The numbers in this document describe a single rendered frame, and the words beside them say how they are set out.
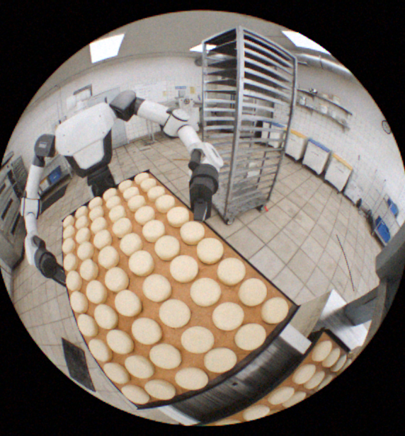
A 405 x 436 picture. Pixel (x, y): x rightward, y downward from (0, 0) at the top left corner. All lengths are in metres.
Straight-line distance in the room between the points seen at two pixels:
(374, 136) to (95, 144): 4.36
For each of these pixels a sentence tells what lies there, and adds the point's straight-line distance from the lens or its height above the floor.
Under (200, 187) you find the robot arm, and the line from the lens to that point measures 0.35.
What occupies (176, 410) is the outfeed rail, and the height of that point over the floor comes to 0.89.
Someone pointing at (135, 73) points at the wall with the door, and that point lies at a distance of 4.95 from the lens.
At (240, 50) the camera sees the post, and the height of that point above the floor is 1.55.
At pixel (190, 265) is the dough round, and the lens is 0.26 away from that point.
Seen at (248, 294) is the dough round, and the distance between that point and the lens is 0.25.
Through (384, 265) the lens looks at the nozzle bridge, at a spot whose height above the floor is 1.05.
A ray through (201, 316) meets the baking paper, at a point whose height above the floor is 0.90.
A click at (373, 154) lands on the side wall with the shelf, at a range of 4.09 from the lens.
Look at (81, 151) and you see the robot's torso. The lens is 0.65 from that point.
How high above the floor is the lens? 1.16
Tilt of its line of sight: 48 degrees down
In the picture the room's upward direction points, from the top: straight up
